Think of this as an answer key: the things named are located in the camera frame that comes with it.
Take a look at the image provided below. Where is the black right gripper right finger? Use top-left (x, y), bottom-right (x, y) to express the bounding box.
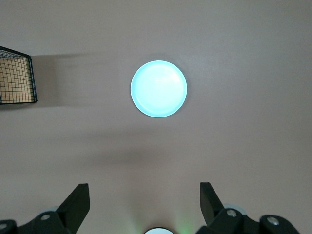
top-left (195, 181), bottom-right (302, 234)

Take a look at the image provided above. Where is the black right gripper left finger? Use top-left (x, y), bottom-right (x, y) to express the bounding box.
top-left (0, 183), bottom-right (90, 234)

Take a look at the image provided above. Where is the light blue round plate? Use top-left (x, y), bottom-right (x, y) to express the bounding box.
top-left (130, 60), bottom-right (188, 118)

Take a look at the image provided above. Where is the brown table cloth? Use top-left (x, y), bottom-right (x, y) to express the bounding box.
top-left (0, 0), bottom-right (312, 234)

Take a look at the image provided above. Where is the black wire basket wooden base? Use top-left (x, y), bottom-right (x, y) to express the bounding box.
top-left (0, 45), bottom-right (39, 105)

